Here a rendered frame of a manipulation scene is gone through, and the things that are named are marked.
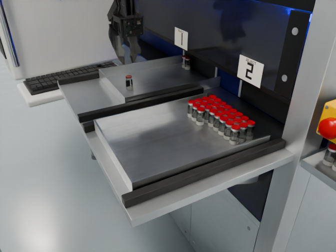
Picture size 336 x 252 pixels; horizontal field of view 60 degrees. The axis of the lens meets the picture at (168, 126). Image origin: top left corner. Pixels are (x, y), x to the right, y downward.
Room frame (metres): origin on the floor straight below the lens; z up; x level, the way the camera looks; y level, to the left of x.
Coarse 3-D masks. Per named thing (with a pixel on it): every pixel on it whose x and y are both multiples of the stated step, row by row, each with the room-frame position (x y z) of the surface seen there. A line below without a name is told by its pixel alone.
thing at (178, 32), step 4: (176, 28) 1.02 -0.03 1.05; (176, 32) 1.01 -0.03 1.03; (180, 32) 0.99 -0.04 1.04; (184, 32) 0.97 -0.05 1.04; (176, 36) 1.01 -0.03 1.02; (180, 36) 0.99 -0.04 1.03; (184, 36) 0.97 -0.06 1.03; (176, 40) 1.01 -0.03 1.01; (180, 40) 0.99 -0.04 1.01; (184, 40) 0.97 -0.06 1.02; (176, 44) 1.01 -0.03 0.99; (180, 44) 0.99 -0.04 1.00; (184, 44) 0.97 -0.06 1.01; (184, 48) 0.97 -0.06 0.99
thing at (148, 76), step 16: (128, 64) 1.03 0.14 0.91; (144, 64) 1.06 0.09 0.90; (160, 64) 1.09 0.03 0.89; (176, 64) 1.12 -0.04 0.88; (112, 80) 0.96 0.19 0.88; (144, 80) 0.96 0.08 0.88; (160, 80) 0.96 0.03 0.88; (176, 80) 0.96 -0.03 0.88; (192, 80) 0.96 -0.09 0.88; (208, 80) 0.89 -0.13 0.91; (128, 96) 0.76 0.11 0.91; (144, 96) 0.78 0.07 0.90
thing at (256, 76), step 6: (240, 54) 0.73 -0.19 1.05; (240, 60) 0.72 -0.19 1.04; (246, 60) 0.70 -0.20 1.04; (252, 60) 0.69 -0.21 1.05; (240, 66) 0.72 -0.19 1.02; (246, 66) 0.70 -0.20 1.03; (258, 66) 0.67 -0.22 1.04; (240, 72) 0.72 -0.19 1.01; (252, 72) 0.68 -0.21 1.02; (258, 72) 0.66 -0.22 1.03; (246, 78) 0.70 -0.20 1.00; (252, 78) 0.68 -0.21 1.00; (258, 78) 0.66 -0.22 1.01; (258, 84) 0.66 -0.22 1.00
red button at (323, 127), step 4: (324, 120) 0.46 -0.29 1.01; (328, 120) 0.46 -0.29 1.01; (332, 120) 0.46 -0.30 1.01; (320, 124) 0.47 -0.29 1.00; (324, 124) 0.46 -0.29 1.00; (328, 124) 0.45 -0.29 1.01; (332, 124) 0.45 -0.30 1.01; (320, 128) 0.46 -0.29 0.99; (324, 128) 0.46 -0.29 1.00; (328, 128) 0.45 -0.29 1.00; (332, 128) 0.45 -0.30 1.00; (320, 132) 0.46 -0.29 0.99; (324, 132) 0.45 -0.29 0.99; (328, 132) 0.45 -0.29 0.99; (332, 132) 0.44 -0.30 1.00; (324, 136) 0.45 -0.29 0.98; (328, 136) 0.45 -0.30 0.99; (332, 136) 0.44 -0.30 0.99
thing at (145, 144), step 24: (192, 96) 0.76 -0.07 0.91; (96, 120) 0.63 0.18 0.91; (120, 120) 0.66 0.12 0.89; (144, 120) 0.68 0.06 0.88; (168, 120) 0.68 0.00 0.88; (120, 144) 0.57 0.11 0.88; (144, 144) 0.57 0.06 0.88; (168, 144) 0.57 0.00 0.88; (192, 144) 0.57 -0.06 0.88; (216, 144) 0.57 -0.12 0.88; (240, 144) 0.52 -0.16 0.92; (120, 168) 0.46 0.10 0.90; (144, 168) 0.48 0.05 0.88; (168, 168) 0.48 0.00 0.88; (192, 168) 0.46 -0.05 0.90
